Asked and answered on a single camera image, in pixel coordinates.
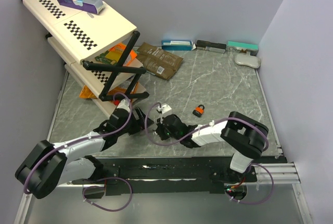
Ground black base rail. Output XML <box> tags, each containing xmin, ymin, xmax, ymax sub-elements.
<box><xmin>72</xmin><ymin>156</ymin><xmax>257</xmax><ymax>196</ymax></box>

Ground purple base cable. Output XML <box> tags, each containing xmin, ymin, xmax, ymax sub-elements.
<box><xmin>225</xmin><ymin>163</ymin><xmax>276</xmax><ymax>206</ymax></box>
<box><xmin>82</xmin><ymin>177</ymin><xmax>134</xmax><ymax>213</ymax></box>

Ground orange snack packet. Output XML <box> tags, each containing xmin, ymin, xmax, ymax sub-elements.
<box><xmin>108</xmin><ymin>42</ymin><xmax>138</xmax><ymax>66</ymax></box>

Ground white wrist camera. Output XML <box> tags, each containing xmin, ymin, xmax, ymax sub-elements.
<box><xmin>113</xmin><ymin>99</ymin><xmax>132</xmax><ymax>116</ymax></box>
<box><xmin>156</xmin><ymin>104</ymin><xmax>172</xmax><ymax>116</ymax></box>

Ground brown coffee bag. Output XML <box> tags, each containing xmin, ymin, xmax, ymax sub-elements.
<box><xmin>136</xmin><ymin>42</ymin><xmax>183</xmax><ymax>80</ymax></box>

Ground black long box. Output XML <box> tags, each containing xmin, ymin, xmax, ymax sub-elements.
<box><xmin>196</xmin><ymin>40</ymin><xmax>227</xmax><ymax>54</ymax></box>

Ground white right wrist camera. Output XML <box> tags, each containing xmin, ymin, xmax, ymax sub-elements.
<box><xmin>156</xmin><ymin>104</ymin><xmax>172</xmax><ymax>116</ymax></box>

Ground blue white box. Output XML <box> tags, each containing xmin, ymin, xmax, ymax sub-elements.
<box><xmin>161</xmin><ymin>40</ymin><xmax>196</xmax><ymax>51</ymax></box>

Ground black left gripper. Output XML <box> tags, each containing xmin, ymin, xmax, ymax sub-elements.
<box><xmin>117</xmin><ymin>106</ymin><xmax>153</xmax><ymax>136</ymax></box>

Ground grey silver pouch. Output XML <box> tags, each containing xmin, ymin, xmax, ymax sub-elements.
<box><xmin>234</xmin><ymin>54</ymin><xmax>261</xmax><ymax>69</ymax></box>

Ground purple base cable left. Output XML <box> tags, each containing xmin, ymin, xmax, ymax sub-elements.
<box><xmin>82</xmin><ymin>177</ymin><xmax>134</xmax><ymax>213</ymax></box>

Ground purple silver carton box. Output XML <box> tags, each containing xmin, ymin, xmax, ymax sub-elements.
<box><xmin>57</xmin><ymin>0</ymin><xmax>104</xmax><ymax>14</ymax></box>

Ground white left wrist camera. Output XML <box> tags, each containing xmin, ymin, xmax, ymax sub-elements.
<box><xmin>113</xmin><ymin>99</ymin><xmax>132</xmax><ymax>116</ymax></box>

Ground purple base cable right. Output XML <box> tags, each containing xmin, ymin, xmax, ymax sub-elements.
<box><xmin>225</xmin><ymin>163</ymin><xmax>276</xmax><ymax>206</ymax></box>

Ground cream folding shelf rack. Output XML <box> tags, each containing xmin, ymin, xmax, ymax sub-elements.
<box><xmin>21</xmin><ymin>0</ymin><xmax>149</xmax><ymax>116</ymax></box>

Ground orange packet lower shelf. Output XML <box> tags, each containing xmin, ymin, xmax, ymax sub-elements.
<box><xmin>79</xmin><ymin>85</ymin><xmax>126</xmax><ymax>99</ymax></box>

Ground green yellow box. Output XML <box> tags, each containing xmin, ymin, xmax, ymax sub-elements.
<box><xmin>95</xmin><ymin>51</ymin><xmax>121</xmax><ymax>65</ymax></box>

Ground aluminium frame rail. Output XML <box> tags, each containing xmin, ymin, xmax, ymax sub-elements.
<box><xmin>256</xmin><ymin>144</ymin><xmax>301</xmax><ymax>185</ymax></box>

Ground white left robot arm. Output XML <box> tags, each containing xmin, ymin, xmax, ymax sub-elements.
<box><xmin>15</xmin><ymin>107</ymin><xmax>146</xmax><ymax>199</ymax></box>

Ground orange black padlock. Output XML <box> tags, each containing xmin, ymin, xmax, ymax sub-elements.
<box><xmin>193</xmin><ymin>104</ymin><xmax>205</xmax><ymax>118</ymax></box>

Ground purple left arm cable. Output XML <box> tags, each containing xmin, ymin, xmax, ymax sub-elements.
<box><xmin>23</xmin><ymin>92</ymin><xmax>133</xmax><ymax>195</ymax></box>

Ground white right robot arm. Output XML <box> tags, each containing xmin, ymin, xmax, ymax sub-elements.
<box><xmin>155</xmin><ymin>111</ymin><xmax>269</xmax><ymax>181</ymax></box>

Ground teal white box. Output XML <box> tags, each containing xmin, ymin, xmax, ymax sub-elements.
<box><xmin>226</xmin><ymin>41</ymin><xmax>259</xmax><ymax>56</ymax></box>

